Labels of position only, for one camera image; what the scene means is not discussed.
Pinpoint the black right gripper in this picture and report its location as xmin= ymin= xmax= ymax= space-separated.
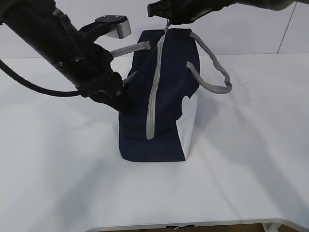
xmin=147 ymin=0 xmax=232 ymax=25

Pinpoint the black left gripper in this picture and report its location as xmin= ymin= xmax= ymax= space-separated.
xmin=77 ymin=72 xmax=134 ymax=114

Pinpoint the navy insulated lunch bag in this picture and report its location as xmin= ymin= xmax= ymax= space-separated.
xmin=112 ymin=28 xmax=232 ymax=162

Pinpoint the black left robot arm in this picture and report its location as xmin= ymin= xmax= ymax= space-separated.
xmin=0 ymin=0 xmax=133 ymax=114

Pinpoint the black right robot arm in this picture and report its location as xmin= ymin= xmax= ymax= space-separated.
xmin=147 ymin=0 xmax=294 ymax=25

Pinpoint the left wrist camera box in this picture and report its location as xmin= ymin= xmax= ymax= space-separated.
xmin=79 ymin=15 xmax=131 ymax=42

